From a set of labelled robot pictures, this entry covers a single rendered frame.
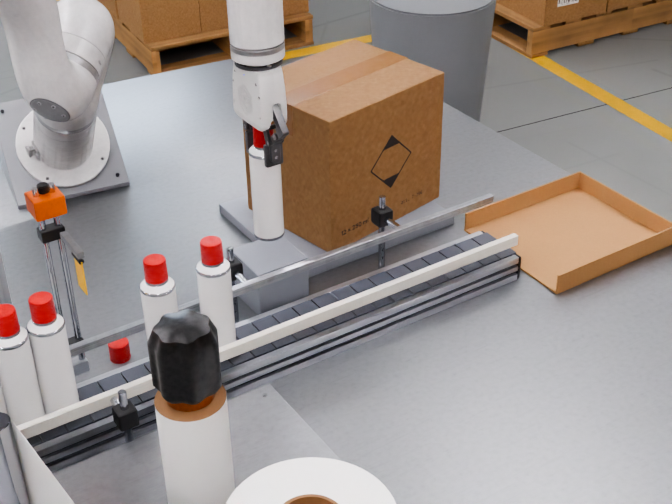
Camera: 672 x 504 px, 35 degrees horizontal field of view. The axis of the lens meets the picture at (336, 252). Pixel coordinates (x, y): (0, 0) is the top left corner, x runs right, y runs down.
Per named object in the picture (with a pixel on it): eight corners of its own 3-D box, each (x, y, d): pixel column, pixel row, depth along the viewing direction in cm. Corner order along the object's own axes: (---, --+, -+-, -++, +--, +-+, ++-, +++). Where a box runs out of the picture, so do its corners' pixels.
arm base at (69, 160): (38, 200, 217) (38, 164, 200) (0, 121, 221) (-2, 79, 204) (124, 169, 224) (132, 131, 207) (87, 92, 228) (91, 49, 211)
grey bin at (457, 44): (405, 185, 392) (409, 23, 358) (347, 135, 427) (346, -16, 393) (509, 157, 409) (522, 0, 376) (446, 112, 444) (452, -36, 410)
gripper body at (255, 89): (220, 48, 167) (226, 114, 173) (252, 69, 160) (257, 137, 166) (262, 38, 170) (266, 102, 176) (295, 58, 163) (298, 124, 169)
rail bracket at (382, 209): (393, 292, 190) (394, 212, 181) (369, 273, 195) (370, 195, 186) (407, 286, 192) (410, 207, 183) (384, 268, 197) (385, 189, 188)
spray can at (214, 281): (213, 365, 166) (203, 254, 155) (198, 347, 169) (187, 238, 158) (243, 353, 168) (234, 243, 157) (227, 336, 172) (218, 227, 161)
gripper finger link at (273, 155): (261, 129, 169) (264, 166, 172) (271, 136, 166) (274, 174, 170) (279, 124, 170) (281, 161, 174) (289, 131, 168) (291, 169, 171)
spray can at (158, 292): (160, 385, 162) (145, 273, 151) (145, 367, 165) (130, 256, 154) (191, 373, 164) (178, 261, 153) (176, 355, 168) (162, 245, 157)
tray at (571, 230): (556, 294, 189) (558, 275, 187) (464, 230, 207) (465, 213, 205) (674, 243, 202) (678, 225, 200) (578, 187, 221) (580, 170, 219)
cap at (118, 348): (108, 353, 176) (105, 337, 175) (128, 349, 177) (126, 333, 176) (112, 365, 174) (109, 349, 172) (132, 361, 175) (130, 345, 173)
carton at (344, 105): (331, 255, 197) (329, 122, 182) (247, 208, 212) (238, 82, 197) (439, 197, 214) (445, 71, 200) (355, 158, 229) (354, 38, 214)
